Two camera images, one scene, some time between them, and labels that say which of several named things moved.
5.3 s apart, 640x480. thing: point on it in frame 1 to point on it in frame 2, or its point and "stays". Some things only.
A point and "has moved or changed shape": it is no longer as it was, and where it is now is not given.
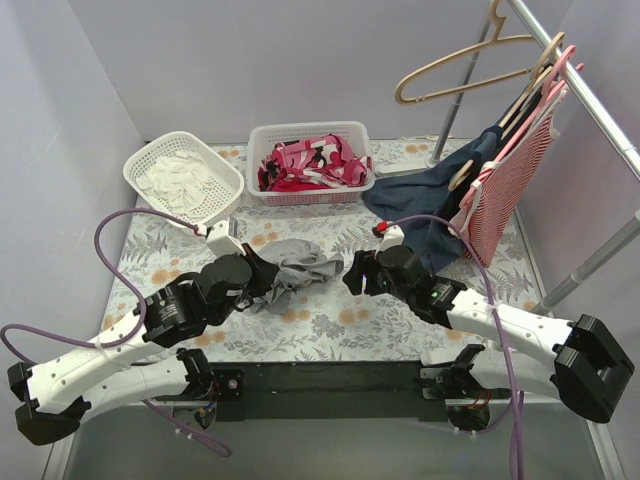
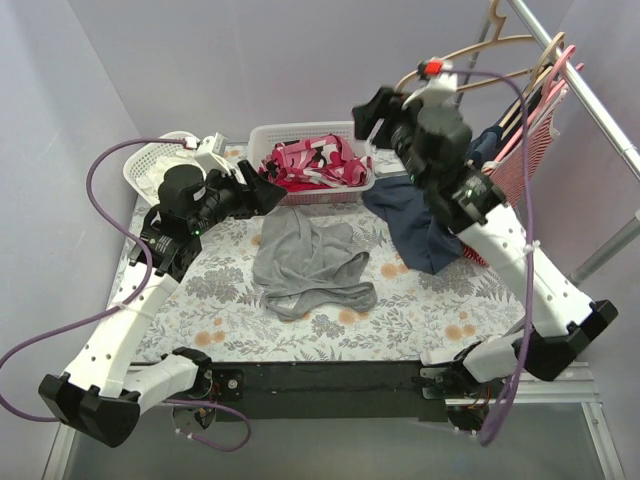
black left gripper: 265,273 to 244,185
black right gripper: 368,273 to 379,118
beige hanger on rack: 545,69 stays
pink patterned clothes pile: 312,163 stays
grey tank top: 300,263 has moved or changed shape
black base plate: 323,392 stays
